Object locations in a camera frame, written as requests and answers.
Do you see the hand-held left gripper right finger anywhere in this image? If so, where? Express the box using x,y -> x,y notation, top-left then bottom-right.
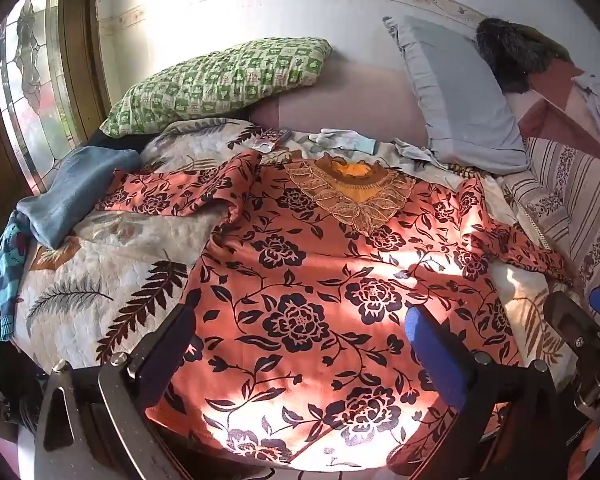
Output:
404,305 -> 597,480

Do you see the wooden window frame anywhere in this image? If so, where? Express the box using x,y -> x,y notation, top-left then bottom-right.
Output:
45,0 -> 112,133

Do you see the small foil packet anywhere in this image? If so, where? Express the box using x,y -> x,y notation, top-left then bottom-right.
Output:
252,129 -> 292,153

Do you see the teal patterned cloth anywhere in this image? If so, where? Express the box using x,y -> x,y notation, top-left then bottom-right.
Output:
0,209 -> 37,342

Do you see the green checkered pillow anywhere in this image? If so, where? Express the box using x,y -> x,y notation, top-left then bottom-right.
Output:
100,36 -> 333,138

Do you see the blue towel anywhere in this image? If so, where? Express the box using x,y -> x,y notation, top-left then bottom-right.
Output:
16,145 -> 143,250

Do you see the stained glass window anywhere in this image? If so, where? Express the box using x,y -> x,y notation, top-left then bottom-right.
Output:
0,0 -> 88,196

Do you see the white crumpled cloth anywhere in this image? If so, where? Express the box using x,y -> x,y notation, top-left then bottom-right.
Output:
571,72 -> 600,135

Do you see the striped floral quilt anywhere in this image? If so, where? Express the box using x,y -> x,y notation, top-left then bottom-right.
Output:
497,136 -> 600,306

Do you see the dark cloth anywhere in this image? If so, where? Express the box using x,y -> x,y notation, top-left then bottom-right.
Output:
86,127 -> 148,155

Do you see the pale grey cloth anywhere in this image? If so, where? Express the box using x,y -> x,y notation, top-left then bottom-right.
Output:
392,139 -> 462,171

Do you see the orange floral blouse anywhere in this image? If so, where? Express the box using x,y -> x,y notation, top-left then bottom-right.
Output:
95,150 -> 581,472

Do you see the pink geometric quilt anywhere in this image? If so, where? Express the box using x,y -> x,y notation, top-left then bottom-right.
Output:
505,55 -> 600,162

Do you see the leaf print blanket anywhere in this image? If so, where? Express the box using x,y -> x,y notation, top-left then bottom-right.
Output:
10,117 -> 581,396

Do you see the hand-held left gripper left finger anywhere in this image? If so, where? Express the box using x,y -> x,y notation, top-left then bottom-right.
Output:
32,288 -> 203,480

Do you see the pink bed sheet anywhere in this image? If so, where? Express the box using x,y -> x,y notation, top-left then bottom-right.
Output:
250,52 -> 432,147

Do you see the white glove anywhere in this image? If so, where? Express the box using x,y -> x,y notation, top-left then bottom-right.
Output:
311,128 -> 366,153

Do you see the grey ruffled pillow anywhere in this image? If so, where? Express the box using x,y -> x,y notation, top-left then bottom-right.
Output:
382,14 -> 531,175

